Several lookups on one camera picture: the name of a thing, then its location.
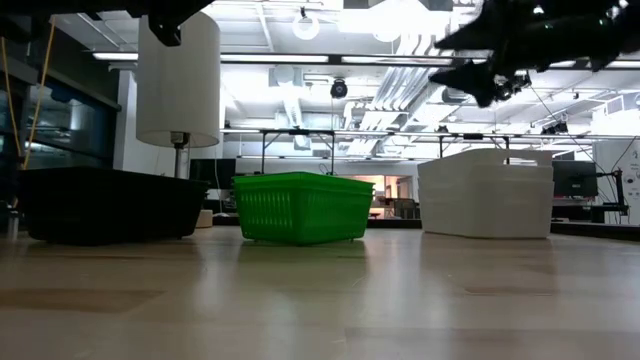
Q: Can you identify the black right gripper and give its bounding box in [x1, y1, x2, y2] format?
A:
[428, 0, 601, 109]

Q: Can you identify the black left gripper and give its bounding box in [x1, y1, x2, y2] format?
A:
[127, 0, 216, 47]

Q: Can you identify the black slotted plastic basket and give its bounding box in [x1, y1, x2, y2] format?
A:
[18, 165, 210, 246]

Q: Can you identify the white shade table lamp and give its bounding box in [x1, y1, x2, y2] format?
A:
[134, 10, 222, 230]

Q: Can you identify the black computer monitor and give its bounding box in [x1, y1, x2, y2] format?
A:
[551, 159, 600, 199]
[188, 158, 238, 191]

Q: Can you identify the white printed board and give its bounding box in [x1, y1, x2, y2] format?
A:
[592, 139, 640, 226]

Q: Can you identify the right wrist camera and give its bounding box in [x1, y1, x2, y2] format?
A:
[493, 70, 533, 103]

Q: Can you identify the black ceiling cable reel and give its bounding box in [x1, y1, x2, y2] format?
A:
[329, 78, 350, 100]

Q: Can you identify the yellow hanging cable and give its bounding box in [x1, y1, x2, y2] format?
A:
[21, 19, 57, 170]
[0, 37, 24, 157]

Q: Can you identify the black folding table frame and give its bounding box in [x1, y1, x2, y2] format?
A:
[258, 128, 337, 176]

